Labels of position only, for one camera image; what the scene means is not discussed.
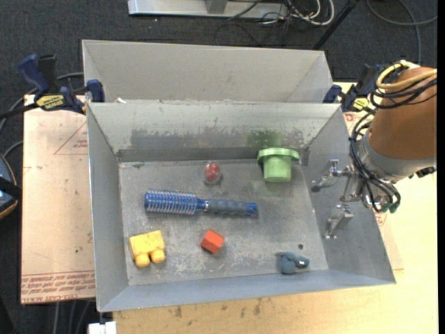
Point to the yellow toy building block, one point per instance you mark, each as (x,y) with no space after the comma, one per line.
(146,245)

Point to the blue-grey toy animal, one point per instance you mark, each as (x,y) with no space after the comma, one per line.
(288,264)

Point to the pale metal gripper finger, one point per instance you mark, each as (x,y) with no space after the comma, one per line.
(340,218)
(333,172)

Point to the blue hairbrush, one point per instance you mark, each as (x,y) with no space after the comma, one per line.
(180,203)

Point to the brown cardboard board, red print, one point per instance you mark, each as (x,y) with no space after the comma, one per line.
(55,204)

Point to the green flanged plastic cup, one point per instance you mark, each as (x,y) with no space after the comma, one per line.
(276,167)

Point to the grey metal bin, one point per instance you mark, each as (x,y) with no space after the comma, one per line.
(194,252)

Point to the red ball in clear dome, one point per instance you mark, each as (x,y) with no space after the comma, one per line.
(212,172)

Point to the black cylinder on white bracket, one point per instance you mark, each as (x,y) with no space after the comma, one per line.
(425,172)

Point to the orange-red cube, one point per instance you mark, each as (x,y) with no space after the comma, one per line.
(212,241)

